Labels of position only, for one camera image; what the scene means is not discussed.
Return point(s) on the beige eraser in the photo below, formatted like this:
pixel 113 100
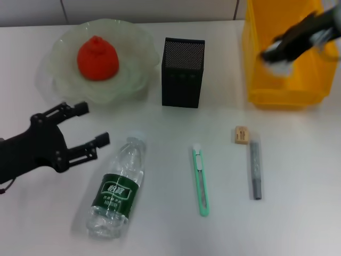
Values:
pixel 242 135

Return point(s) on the green utility knife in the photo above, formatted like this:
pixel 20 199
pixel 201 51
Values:
pixel 199 170

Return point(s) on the red-orange orange fruit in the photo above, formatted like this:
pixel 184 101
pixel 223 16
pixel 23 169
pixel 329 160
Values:
pixel 97 61

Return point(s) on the yellow plastic bin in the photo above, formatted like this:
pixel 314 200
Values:
pixel 266 88

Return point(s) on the pale green glass fruit plate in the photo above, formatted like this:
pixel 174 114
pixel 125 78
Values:
pixel 133 66

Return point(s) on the black mesh pen holder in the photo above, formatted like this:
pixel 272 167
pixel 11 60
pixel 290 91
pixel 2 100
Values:
pixel 181 80

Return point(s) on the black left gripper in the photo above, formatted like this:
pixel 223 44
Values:
pixel 32 149

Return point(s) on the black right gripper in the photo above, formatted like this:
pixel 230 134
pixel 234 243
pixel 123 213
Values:
pixel 306 34

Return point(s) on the clear water bottle green label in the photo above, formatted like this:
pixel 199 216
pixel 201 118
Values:
pixel 117 186

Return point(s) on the grey marker pen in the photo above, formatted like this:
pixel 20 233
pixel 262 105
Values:
pixel 256 170

